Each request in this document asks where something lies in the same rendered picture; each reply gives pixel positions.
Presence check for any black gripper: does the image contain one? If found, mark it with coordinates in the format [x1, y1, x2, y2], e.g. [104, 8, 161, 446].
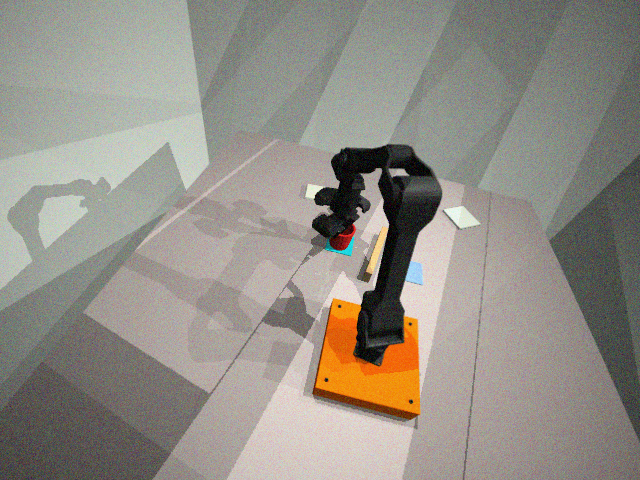
[312, 191, 371, 239]

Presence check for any red cup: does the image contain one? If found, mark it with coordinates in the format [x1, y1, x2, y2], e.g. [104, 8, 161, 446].
[329, 224, 356, 250]

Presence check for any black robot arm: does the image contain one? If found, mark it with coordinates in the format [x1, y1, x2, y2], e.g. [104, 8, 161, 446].
[314, 144, 442, 366]

